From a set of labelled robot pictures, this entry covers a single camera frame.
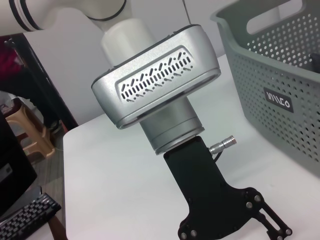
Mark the black computer keyboard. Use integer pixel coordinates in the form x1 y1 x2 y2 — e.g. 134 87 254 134
0 193 62 240

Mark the left gripper cable with plug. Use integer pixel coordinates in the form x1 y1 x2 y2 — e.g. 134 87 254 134
208 135 237 162

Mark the black computer monitor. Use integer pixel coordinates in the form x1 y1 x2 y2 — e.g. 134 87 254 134
0 109 38 219

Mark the beige plastic stool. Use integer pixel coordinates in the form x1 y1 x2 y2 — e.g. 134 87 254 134
4 102 56 162

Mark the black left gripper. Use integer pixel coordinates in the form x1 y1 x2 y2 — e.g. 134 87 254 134
162 136 294 240

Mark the grey perforated storage bin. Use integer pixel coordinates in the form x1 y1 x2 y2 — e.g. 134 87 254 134
209 0 320 185

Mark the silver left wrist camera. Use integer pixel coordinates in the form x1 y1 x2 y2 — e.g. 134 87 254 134
90 24 222 131

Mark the black slanted stand pole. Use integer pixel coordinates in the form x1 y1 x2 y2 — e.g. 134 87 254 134
22 31 79 132

